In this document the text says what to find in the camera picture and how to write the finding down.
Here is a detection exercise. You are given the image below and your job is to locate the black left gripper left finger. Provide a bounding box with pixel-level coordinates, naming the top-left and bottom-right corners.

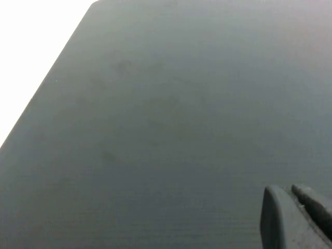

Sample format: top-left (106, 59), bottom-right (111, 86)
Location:
top-left (260, 184), bottom-right (332, 249)

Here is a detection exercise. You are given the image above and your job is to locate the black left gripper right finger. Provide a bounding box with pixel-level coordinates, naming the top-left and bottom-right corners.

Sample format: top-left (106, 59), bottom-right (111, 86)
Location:
top-left (291, 183), bottom-right (332, 236)

